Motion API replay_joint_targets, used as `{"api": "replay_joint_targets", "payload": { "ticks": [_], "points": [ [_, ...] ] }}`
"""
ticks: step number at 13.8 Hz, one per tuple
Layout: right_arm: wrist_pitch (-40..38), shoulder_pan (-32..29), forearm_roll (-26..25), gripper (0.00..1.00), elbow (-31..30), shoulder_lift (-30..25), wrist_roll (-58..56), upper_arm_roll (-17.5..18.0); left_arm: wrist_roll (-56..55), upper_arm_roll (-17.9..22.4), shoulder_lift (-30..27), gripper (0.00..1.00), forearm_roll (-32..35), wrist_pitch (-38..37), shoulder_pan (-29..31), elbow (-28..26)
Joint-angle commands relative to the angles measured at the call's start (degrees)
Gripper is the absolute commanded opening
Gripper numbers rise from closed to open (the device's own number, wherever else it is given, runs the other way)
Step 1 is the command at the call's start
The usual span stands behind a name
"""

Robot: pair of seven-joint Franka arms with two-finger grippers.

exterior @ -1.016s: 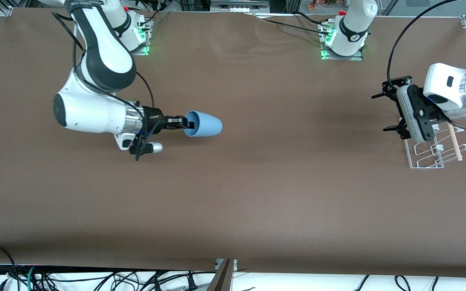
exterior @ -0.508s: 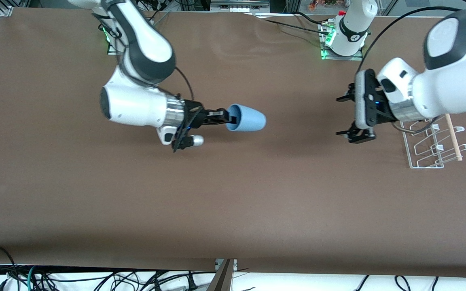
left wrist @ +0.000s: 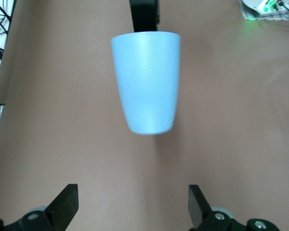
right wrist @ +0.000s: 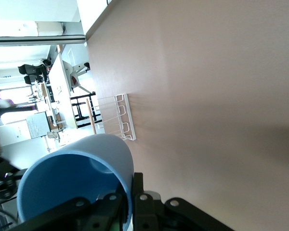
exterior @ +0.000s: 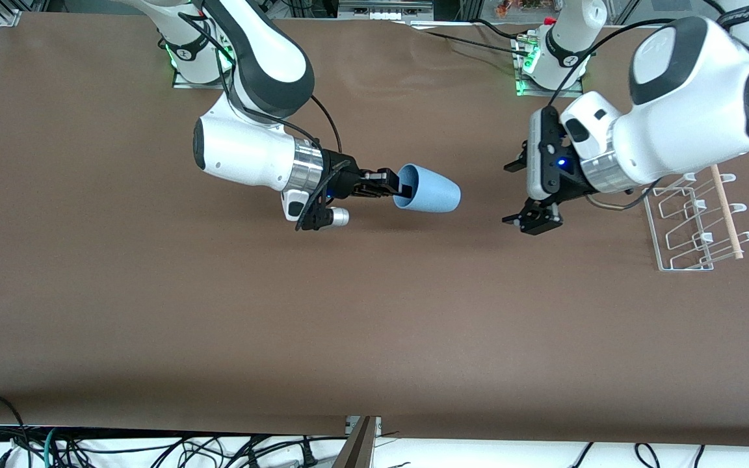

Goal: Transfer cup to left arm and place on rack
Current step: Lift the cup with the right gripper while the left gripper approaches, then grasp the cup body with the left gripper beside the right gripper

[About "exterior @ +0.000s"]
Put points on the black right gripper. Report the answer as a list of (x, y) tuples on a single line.
[(343, 179)]

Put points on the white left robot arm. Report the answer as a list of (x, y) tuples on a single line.
[(673, 110)]

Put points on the white device box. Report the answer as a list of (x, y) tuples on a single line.
[(384, 13)]

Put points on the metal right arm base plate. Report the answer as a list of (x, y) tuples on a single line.
[(183, 83)]

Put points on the aluminium frame profile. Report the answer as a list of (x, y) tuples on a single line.
[(9, 18)]

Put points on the wooden table post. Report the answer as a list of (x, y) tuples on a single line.
[(356, 452)]

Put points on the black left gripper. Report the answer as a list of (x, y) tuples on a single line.
[(568, 188)]

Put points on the blue plastic cup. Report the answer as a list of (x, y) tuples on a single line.
[(436, 195)]

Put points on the orange background items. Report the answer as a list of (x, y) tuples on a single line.
[(511, 8)]

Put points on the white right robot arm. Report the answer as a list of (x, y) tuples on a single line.
[(244, 153)]

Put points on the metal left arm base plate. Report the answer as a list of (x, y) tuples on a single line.
[(527, 91)]

